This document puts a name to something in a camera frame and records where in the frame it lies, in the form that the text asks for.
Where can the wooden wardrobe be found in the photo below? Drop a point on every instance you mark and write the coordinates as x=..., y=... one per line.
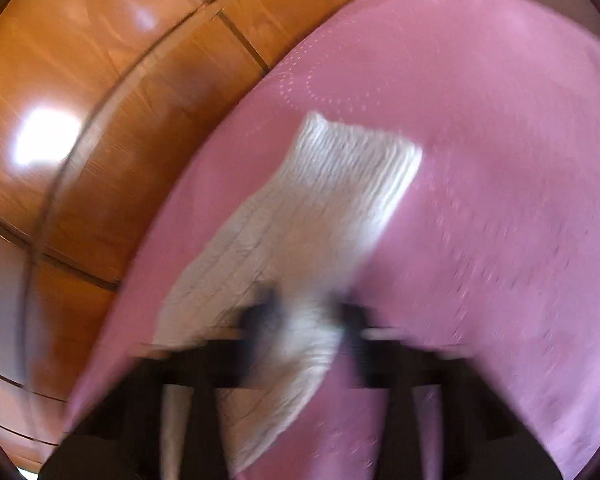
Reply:
x=105, y=85

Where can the pink bed sheet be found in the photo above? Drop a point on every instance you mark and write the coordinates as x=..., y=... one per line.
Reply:
x=480, y=160

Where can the white knit garment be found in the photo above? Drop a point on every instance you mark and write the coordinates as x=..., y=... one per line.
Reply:
x=310, y=210

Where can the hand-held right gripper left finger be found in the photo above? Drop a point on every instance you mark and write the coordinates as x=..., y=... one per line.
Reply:
x=262, y=321

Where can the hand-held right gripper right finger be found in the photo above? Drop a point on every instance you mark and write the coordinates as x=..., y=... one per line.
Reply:
x=352, y=331

